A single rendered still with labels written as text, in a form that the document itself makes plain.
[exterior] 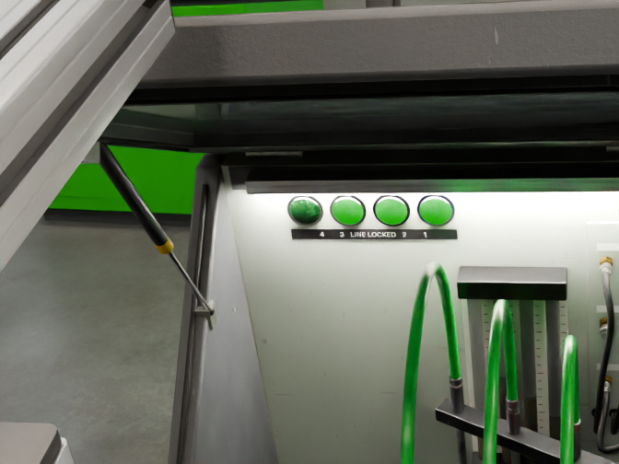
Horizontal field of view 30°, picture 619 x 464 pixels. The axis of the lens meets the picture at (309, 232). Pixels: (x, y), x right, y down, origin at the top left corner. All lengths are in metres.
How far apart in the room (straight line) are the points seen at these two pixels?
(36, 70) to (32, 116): 0.02
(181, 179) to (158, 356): 0.78
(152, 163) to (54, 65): 3.82
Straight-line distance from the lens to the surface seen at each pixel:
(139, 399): 3.59
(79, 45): 0.44
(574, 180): 1.48
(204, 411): 1.54
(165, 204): 4.32
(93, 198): 4.44
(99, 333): 3.91
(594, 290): 1.60
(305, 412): 1.81
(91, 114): 0.44
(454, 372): 1.60
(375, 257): 1.61
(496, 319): 1.33
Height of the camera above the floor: 2.17
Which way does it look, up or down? 31 degrees down
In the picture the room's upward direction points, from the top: 9 degrees counter-clockwise
